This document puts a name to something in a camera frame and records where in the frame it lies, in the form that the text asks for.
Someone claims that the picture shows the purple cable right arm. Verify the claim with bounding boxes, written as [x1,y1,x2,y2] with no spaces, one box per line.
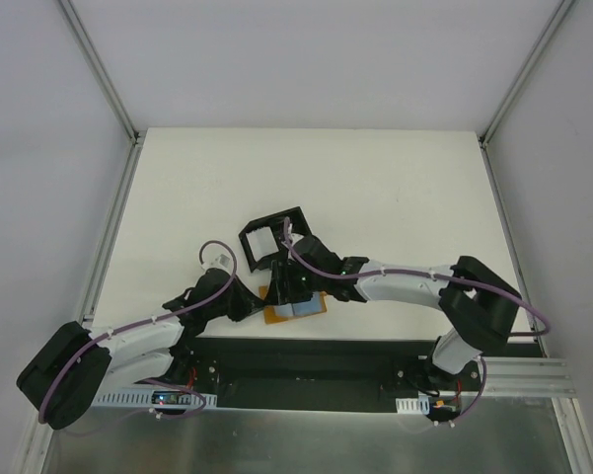
[280,216,553,431]

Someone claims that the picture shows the white cable duct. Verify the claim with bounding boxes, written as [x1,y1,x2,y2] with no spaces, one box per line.
[92,385,218,410]
[395,394,431,416]

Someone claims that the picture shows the aluminium front cross rail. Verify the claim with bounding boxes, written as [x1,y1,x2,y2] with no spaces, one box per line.
[479,344,575,398]

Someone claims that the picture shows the white cable duct left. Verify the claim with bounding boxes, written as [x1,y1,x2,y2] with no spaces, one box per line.
[92,385,218,410]

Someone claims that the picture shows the white cable duct right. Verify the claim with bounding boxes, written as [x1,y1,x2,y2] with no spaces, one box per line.
[395,394,431,416]

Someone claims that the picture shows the aluminium frame rail left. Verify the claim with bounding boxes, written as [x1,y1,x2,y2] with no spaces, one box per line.
[53,0,147,347]

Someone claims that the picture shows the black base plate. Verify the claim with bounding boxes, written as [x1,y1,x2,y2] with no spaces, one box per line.
[73,333,492,414]

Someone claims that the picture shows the black plastic card box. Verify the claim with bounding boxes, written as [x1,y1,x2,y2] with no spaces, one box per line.
[238,206,312,273]

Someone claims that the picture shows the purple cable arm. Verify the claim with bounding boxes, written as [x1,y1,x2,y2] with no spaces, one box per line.
[37,240,238,438]
[280,216,553,431]

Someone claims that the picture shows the yellow leather card holder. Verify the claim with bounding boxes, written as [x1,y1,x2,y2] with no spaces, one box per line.
[262,292,328,325]

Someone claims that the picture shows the aluminium frame rail right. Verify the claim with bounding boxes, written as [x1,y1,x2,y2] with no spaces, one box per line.
[482,1,593,342]

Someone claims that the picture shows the aluminium frame rail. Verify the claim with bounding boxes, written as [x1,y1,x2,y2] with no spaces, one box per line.
[53,0,147,347]
[482,1,593,342]

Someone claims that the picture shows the white cards in box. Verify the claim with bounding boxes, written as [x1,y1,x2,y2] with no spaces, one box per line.
[245,227,278,261]

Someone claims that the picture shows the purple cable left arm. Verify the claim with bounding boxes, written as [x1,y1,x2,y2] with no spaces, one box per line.
[37,240,238,438]

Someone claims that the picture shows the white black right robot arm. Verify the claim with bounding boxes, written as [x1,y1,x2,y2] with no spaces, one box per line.
[266,235,520,391]

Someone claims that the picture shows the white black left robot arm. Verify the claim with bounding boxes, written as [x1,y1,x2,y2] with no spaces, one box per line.
[16,269,264,431]

